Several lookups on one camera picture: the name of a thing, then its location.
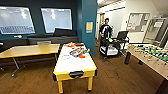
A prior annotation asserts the orange game box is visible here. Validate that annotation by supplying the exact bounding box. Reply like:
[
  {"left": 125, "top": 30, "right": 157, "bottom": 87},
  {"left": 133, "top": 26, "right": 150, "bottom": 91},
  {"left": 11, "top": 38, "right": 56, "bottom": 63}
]
[{"left": 65, "top": 42, "right": 76, "bottom": 48}]

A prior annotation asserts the yellow wall sign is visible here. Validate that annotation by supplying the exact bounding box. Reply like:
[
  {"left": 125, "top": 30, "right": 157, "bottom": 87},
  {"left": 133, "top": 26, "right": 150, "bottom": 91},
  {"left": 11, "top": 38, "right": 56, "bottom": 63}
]
[{"left": 85, "top": 21, "right": 94, "bottom": 34}]

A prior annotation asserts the small white ledge object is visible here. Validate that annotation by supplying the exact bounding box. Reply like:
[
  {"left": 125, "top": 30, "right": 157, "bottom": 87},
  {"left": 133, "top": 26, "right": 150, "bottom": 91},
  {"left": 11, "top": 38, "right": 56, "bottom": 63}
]
[{"left": 13, "top": 34, "right": 23, "bottom": 39}]

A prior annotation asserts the wooden square table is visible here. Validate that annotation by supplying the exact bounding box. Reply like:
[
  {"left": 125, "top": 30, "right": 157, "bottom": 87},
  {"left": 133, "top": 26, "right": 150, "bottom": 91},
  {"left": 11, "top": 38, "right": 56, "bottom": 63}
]
[{"left": 0, "top": 43, "right": 61, "bottom": 78}]

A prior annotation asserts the person in black shirt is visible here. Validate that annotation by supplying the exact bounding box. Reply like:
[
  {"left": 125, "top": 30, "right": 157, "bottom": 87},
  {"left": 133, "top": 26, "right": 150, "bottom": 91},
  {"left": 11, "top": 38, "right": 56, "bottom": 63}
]
[{"left": 98, "top": 17, "right": 115, "bottom": 42}]

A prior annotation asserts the black wheeled cart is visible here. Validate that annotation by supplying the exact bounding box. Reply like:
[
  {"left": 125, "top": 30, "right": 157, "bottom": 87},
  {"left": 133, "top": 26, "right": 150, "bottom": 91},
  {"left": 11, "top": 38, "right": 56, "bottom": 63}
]
[{"left": 98, "top": 30, "right": 131, "bottom": 61}]

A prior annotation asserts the foosball table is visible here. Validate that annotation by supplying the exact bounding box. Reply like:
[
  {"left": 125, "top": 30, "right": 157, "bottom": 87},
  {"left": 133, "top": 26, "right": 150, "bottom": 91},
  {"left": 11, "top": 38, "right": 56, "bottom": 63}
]
[{"left": 123, "top": 43, "right": 168, "bottom": 94}]

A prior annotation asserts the grey wall bulletin board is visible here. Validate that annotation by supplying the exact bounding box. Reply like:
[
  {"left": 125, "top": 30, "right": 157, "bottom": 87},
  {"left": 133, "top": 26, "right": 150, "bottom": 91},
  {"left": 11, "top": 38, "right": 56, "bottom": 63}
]
[{"left": 126, "top": 12, "right": 151, "bottom": 34}]

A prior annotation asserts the red flat object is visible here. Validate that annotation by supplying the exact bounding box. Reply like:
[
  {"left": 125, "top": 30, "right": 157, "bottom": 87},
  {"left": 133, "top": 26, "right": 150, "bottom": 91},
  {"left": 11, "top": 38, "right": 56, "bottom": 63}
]
[{"left": 75, "top": 42, "right": 85, "bottom": 47}]

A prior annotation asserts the colourful board game box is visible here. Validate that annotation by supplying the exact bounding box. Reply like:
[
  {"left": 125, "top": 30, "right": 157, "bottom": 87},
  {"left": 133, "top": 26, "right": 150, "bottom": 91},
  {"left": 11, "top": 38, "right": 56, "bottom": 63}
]
[{"left": 69, "top": 46, "right": 88, "bottom": 57}]

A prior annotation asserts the white glowing table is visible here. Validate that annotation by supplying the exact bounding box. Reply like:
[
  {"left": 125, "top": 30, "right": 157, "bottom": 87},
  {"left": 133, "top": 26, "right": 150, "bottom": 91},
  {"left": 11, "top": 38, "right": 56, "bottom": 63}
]
[{"left": 52, "top": 42, "right": 99, "bottom": 94}]

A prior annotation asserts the stainless steel refrigerator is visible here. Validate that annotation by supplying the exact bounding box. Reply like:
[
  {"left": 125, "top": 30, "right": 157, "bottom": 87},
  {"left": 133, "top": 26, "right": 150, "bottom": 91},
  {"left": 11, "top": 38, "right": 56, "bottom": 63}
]
[{"left": 142, "top": 17, "right": 168, "bottom": 48}]

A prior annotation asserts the bright wall window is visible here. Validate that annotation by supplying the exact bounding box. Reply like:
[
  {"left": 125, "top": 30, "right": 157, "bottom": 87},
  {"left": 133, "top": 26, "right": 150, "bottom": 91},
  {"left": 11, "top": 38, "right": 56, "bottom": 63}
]
[
  {"left": 40, "top": 7, "right": 74, "bottom": 34},
  {"left": 0, "top": 5, "right": 36, "bottom": 36}
]

